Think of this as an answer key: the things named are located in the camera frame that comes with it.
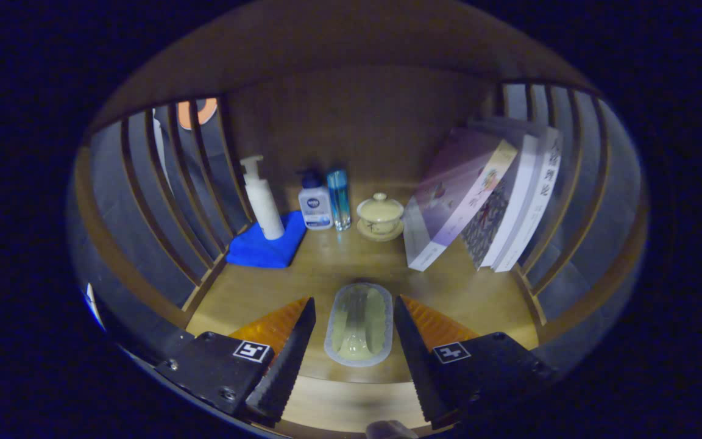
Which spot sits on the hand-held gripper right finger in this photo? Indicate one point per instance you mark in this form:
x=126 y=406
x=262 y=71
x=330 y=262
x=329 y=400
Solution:
x=415 y=366

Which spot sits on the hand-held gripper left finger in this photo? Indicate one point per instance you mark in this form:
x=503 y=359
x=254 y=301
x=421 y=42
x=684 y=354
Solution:
x=290 y=366

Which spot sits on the green soap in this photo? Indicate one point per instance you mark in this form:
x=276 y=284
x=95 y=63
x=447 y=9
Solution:
x=358 y=323

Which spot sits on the wooden countertop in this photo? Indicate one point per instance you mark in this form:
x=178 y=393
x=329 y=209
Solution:
x=326 y=268

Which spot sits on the wooden cabinet with slatted shelf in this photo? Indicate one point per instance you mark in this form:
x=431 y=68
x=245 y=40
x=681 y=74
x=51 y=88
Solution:
x=357 y=110

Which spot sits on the blue folded cloth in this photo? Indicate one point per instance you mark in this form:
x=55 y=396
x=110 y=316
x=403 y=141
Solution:
x=253 y=250

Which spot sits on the white pump bottle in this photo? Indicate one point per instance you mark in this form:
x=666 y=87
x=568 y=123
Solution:
x=265 y=213

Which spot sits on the beige lidded tea cup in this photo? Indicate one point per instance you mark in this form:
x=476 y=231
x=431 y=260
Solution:
x=380 y=213

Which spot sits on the patterned cover book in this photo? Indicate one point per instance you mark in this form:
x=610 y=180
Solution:
x=485 y=225

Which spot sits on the white bottle with blue cap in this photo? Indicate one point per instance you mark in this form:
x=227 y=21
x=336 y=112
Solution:
x=315 y=210

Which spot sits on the slim teal bottle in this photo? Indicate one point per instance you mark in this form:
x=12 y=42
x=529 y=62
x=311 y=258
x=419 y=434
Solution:
x=339 y=201

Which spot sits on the purple cover book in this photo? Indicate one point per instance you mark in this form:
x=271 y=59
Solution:
x=448 y=195

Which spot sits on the white spine book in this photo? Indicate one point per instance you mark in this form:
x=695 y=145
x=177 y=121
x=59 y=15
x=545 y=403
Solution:
x=540 y=183

